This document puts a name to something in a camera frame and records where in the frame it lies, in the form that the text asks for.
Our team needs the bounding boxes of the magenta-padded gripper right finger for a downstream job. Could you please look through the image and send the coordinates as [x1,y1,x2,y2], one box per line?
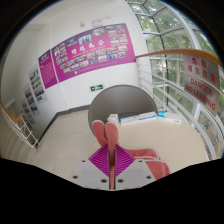
[114,144,157,190]

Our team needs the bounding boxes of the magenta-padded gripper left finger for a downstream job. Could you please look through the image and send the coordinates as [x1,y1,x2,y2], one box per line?
[70,144,111,190]

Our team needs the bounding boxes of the pink terry towel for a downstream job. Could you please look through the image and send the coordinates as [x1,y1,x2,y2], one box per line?
[91,119,171,191]

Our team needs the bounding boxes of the long flat white box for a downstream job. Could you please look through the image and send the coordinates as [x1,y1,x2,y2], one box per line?
[138,111,159,124]
[119,114,140,127]

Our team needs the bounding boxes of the small upright white box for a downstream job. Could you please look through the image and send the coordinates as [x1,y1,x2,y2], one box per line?
[107,113,120,125]

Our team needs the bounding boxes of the grey round-backed chair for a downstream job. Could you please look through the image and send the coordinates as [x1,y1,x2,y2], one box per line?
[87,84,160,133]

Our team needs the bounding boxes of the long white box, blue end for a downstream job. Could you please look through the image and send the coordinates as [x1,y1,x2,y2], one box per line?
[157,110,183,125]

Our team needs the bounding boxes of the green exit sign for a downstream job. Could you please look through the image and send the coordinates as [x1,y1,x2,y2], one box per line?
[89,84,104,92]

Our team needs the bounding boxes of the short white stair railing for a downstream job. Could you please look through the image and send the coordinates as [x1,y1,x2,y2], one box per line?
[0,101,40,151]

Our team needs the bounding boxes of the narrow magenta text poster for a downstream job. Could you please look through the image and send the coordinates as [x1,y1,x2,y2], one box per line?
[37,49,59,90]

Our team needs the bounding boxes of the metal warning sign, red letters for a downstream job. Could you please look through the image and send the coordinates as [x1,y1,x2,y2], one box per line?
[182,54,221,116]

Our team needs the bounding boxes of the large magenta photo poster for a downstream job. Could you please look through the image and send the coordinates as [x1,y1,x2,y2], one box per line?
[50,22,137,84]

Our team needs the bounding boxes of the white railing with orange handrail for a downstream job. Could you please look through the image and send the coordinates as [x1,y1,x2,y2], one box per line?
[134,48,224,161]

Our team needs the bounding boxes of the white photo wall poster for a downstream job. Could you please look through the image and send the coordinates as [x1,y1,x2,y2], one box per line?
[20,83,40,116]
[28,64,48,104]

